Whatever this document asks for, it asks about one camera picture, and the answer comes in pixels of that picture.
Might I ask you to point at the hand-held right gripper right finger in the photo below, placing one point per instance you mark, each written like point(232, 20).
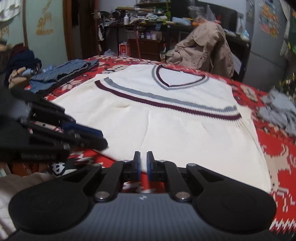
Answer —
point(149, 165)

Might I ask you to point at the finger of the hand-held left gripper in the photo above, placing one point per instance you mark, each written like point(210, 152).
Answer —
point(81, 131)
point(92, 142)

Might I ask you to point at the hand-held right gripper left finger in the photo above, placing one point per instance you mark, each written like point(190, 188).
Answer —
point(138, 165)

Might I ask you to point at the cream knit vest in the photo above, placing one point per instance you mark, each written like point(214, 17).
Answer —
point(173, 127)

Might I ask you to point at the white fleece clothing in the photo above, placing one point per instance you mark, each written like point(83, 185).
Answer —
point(20, 197)

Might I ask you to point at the blue jeans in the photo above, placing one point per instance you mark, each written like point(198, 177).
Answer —
point(62, 71)

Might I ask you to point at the navy cloth pile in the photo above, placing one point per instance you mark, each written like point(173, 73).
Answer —
point(23, 61)

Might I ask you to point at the white plastic bag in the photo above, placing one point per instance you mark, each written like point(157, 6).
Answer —
point(109, 53)

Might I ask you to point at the red and white box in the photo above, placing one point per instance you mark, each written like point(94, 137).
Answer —
point(124, 49)

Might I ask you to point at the brown wooden cabinet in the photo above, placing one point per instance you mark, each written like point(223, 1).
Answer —
point(148, 49)

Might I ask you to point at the white bottle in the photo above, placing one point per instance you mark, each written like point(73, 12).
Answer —
point(126, 19)

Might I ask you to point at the red patterned blanket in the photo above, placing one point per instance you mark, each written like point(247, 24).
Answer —
point(277, 157)

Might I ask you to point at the beige jacket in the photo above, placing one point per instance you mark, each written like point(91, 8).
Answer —
point(203, 48)

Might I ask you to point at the grey cloth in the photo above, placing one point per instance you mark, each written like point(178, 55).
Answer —
point(279, 113)

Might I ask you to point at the light blue pouch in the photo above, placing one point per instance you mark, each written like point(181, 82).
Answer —
point(181, 20)

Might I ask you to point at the orange bag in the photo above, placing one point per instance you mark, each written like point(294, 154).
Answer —
point(200, 22)

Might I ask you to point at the grey refrigerator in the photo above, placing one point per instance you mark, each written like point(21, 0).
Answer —
point(259, 58)

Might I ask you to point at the blue and white toy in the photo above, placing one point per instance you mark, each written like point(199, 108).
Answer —
point(245, 36)

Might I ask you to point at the colourful fridge stickers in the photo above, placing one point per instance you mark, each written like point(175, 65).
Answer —
point(269, 20)

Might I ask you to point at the green Christmas banner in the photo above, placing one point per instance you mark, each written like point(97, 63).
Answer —
point(290, 34)

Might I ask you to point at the brown wooden door frame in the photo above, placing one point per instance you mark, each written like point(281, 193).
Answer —
point(69, 30)

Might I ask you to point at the gold wall decal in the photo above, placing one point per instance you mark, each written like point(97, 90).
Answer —
point(45, 20)

